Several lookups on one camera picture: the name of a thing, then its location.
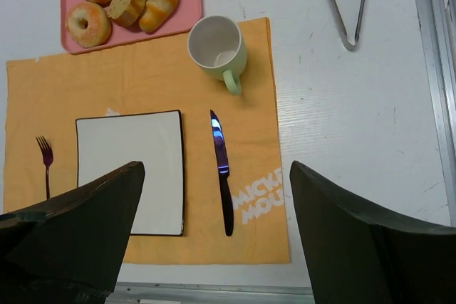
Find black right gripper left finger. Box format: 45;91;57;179
1;162;145;303

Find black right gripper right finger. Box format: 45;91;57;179
289;162;455;303

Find metal serving tongs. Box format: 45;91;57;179
318;0;372;51

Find purple metal fork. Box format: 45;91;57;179
36;136;53;199

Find white square plate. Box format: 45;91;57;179
76;110;185;236

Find purple table knife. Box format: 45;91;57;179
209;110;234;236

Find orange cloth placemat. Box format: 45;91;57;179
4;18;290;265

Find sugared donut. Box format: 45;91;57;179
65;1;112;48

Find light green mug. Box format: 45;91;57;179
187;15;247;95

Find pink plastic tray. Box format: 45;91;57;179
60;0;203;54

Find aluminium table frame rail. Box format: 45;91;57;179
114;0;456;304

